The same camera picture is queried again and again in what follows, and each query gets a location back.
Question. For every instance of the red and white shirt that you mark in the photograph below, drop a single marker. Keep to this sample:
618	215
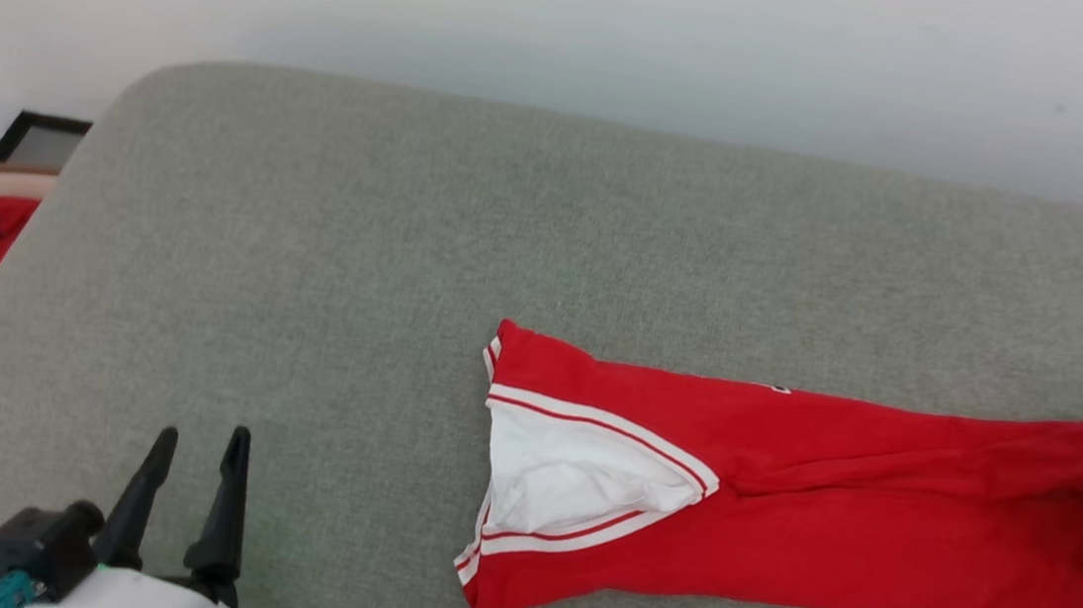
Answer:
826	550

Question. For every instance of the black framed panel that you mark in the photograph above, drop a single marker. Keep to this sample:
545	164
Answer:
40	142

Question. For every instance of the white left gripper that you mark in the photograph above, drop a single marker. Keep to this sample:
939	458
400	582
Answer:
145	602

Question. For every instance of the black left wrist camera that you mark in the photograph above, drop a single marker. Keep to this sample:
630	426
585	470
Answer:
42	542

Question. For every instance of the grey fabric sofa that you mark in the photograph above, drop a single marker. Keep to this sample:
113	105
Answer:
355	276

